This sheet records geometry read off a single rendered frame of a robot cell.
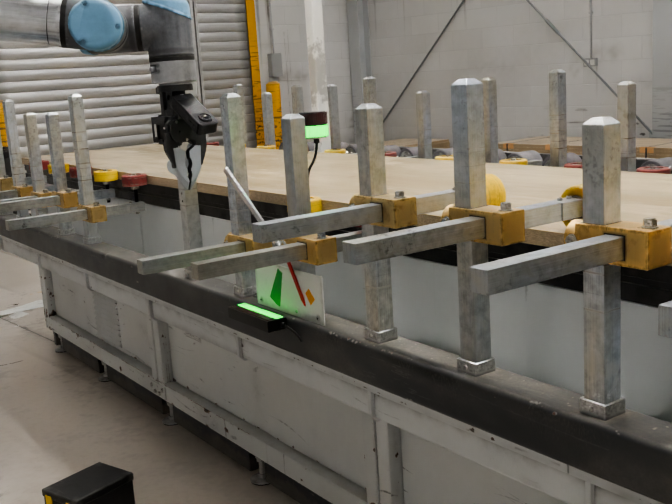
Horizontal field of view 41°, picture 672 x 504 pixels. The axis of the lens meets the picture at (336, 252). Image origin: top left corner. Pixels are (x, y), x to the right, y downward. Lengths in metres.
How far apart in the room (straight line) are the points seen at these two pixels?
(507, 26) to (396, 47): 1.78
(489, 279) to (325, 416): 1.38
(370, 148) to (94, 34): 0.53
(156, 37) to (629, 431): 1.13
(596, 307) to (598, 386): 0.11
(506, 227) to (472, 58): 9.46
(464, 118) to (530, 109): 8.91
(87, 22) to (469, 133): 0.71
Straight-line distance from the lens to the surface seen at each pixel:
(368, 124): 1.56
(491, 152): 2.90
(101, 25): 1.67
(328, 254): 1.75
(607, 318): 1.25
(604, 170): 1.21
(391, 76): 11.71
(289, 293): 1.85
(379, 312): 1.62
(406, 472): 2.12
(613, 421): 1.29
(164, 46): 1.81
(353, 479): 2.32
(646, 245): 1.17
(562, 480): 1.42
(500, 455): 1.50
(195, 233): 2.25
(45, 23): 1.70
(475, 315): 1.42
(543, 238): 1.57
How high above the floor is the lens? 1.19
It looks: 11 degrees down
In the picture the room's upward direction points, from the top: 4 degrees counter-clockwise
